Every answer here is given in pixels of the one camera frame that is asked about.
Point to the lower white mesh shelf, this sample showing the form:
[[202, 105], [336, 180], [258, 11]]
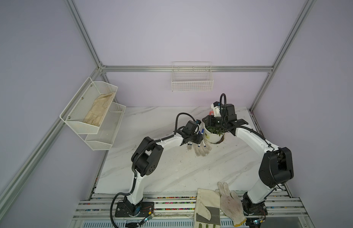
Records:
[[107, 133]]

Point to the white knit glove front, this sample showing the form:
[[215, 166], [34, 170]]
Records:
[[231, 205]]

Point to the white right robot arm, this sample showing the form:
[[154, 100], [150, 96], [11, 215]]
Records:
[[277, 164]]

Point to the white wire wall basket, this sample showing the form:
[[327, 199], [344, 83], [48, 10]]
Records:
[[188, 76]]

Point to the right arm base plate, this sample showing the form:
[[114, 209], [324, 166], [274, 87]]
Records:
[[251, 208]]

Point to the beige cloth in shelf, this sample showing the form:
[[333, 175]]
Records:
[[99, 109]]

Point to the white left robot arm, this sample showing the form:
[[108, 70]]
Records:
[[146, 157]]

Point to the potted green plant white pot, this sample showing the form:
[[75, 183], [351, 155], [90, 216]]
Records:
[[212, 137]]

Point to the white knit glove on table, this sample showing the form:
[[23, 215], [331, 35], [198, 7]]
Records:
[[201, 150]]

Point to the upper white mesh shelf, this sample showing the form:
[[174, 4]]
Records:
[[76, 113]]

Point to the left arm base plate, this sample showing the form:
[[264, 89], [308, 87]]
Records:
[[126, 210]]

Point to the white mesh shelf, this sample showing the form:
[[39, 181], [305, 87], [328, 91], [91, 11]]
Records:
[[107, 133], [76, 113]]

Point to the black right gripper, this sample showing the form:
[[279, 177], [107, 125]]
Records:
[[210, 120]]

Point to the beige leather work glove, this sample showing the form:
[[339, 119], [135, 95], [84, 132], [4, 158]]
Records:
[[207, 209]]

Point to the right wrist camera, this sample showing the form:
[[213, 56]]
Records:
[[216, 108]]

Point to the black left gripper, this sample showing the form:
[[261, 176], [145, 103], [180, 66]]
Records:
[[200, 137]]

